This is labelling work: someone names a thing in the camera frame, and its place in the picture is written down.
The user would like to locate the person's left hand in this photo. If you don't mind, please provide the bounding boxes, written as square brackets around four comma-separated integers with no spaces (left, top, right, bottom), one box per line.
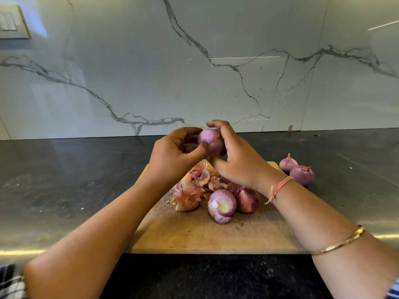
[145,126,208,192]

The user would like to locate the person's right hand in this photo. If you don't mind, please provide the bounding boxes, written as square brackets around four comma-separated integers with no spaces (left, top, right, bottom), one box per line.
[206,119,288,194]

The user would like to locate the pile of onion peels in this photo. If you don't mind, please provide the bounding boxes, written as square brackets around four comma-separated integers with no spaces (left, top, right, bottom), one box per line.
[170,160,244,213]

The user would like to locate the brownish red onion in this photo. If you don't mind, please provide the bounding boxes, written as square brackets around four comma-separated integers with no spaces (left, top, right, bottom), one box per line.
[197,127,226,155]

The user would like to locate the small red onion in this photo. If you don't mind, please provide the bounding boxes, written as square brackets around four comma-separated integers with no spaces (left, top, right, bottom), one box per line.
[278,153,299,174]

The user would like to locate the red onion with pale patch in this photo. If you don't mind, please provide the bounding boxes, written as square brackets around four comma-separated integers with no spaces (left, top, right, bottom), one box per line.
[207,189,238,225]

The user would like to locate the person's right forearm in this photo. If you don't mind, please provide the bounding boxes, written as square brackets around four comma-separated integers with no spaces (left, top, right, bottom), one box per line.
[269,180,399,299]

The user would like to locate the person's left forearm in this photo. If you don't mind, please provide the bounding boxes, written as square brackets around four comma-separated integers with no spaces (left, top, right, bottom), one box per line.
[23,181,168,299]

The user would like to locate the wooden cutting board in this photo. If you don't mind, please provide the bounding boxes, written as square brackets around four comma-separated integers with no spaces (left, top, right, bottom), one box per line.
[128,160,309,255]

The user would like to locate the gold bangle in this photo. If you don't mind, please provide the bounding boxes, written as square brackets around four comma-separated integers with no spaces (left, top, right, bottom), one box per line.
[312,225,366,257]

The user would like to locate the black white plaid sleeve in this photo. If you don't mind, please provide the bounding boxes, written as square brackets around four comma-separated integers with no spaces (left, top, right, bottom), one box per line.
[0,263,27,299]

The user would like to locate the orange thread bracelet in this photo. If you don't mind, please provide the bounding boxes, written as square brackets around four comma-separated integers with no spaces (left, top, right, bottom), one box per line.
[266,176,294,205]

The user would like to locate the white wall switch plate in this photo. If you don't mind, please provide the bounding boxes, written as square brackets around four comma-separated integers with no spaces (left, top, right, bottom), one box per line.
[0,4,31,40]

